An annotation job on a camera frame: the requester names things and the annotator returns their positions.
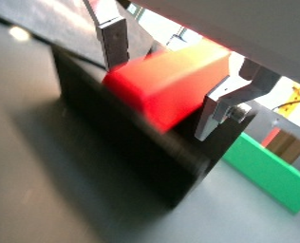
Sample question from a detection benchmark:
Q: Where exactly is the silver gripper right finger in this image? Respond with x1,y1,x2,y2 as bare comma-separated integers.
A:
195,58,281,141

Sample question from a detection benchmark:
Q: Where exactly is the red hexagon prism block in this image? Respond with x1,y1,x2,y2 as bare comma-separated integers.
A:
104,40,232,132

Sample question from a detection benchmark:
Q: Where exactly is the black curved holder stand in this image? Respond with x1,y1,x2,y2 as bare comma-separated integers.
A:
52,47,257,208

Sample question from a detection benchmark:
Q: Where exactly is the green foam shape-sorter board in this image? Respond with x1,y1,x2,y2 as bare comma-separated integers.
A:
223,133,300,214

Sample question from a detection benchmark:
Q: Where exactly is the brown star block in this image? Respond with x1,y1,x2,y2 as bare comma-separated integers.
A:
265,130,300,164

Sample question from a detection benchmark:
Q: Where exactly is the black cable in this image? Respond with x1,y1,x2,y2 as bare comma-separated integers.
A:
271,98,300,112

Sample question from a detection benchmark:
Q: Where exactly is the salmon rounded block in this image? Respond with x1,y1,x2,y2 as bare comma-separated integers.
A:
261,127,281,147

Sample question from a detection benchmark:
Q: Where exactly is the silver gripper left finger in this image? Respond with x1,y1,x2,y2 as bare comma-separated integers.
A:
84,0,130,70

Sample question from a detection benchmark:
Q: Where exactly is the yellow background frame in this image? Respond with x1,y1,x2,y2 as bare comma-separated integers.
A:
277,84,300,118

